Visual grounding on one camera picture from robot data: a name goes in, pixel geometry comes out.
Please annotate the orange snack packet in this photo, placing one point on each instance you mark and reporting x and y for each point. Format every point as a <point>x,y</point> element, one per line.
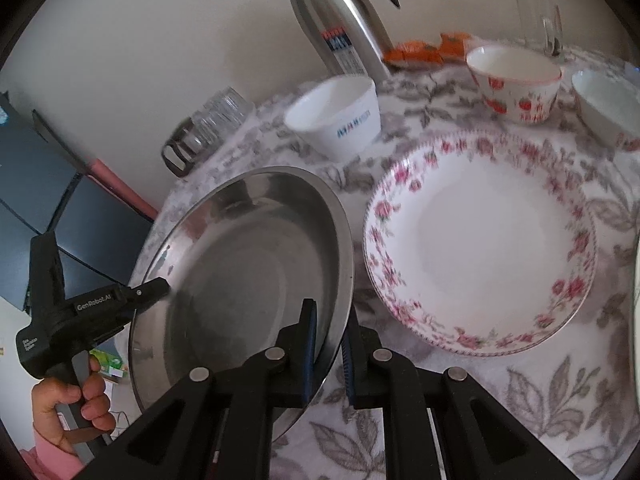
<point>413,55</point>
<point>454,44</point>

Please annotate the strawberry pattern bowl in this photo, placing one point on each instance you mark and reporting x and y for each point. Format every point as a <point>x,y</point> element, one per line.
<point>518,84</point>

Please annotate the stainless steel thermos jug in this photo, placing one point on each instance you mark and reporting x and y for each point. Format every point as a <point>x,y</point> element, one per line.
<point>348,35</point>

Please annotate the stainless steel plate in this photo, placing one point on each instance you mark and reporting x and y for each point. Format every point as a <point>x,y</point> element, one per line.
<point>239,265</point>

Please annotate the pink floral white plate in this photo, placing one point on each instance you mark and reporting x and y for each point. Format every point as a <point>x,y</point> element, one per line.
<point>481,242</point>

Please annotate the pale blue floral bowl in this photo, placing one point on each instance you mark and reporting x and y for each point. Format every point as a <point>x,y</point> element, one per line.
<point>609,107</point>

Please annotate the white Maxwell bowl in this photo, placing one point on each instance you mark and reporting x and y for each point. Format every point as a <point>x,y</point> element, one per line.
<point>339,118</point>

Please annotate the dark blue cabinet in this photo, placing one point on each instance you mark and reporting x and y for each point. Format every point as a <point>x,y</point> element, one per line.
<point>99,236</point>

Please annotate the glass pot black handle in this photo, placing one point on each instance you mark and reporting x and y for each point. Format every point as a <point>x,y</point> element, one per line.
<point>205,131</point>

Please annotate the floral grey table cloth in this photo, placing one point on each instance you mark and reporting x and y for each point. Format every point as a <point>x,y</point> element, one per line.
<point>575,392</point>

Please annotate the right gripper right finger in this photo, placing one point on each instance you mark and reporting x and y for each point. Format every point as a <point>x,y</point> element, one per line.
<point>358,345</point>

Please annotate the clear glass mug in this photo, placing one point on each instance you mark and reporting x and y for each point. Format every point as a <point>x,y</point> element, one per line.
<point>541,26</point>

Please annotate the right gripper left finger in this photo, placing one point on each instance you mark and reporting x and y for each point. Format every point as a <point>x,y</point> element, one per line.
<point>295,377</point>

